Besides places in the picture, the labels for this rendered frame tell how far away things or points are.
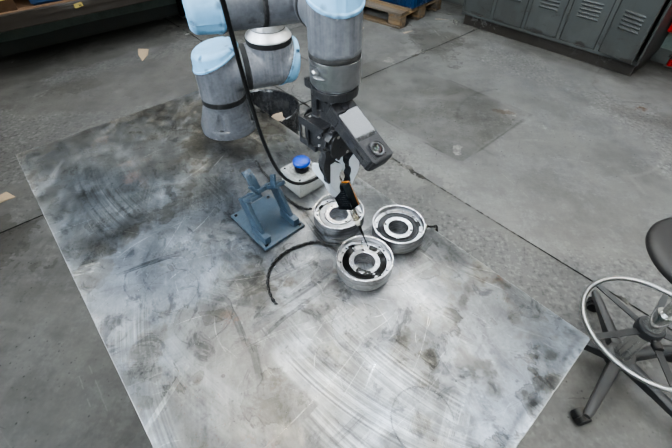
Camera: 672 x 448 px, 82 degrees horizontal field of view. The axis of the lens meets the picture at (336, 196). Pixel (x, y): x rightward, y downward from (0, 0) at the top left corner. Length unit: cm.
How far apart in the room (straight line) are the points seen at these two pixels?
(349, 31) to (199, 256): 51
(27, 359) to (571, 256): 225
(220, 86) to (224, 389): 68
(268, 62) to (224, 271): 53
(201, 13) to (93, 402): 139
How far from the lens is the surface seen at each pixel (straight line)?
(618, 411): 175
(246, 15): 60
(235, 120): 108
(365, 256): 75
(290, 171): 89
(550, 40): 410
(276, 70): 104
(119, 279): 84
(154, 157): 110
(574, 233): 220
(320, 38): 54
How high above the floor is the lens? 140
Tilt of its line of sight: 43 degrees down
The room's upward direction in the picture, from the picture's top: straight up
